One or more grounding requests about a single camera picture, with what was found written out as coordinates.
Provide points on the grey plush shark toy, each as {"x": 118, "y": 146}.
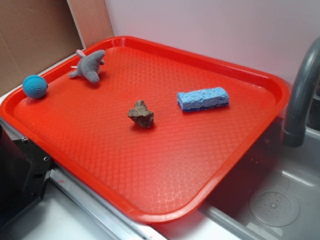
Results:
{"x": 89, "y": 66}

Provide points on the grey plastic sink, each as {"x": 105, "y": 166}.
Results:
{"x": 272, "y": 193}

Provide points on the blue knitted ball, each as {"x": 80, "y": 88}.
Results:
{"x": 35, "y": 86}

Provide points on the red plastic tray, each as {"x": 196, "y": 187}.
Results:
{"x": 156, "y": 174}

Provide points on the blue sponge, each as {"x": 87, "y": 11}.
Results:
{"x": 202, "y": 99}

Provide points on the grey faucet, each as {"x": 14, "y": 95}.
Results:
{"x": 303, "y": 109}

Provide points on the brown rock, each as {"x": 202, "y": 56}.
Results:
{"x": 141, "y": 115}

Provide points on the brown cardboard panel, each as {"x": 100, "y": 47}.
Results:
{"x": 36, "y": 34}

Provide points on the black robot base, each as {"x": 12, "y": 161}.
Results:
{"x": 24, "y": 171}

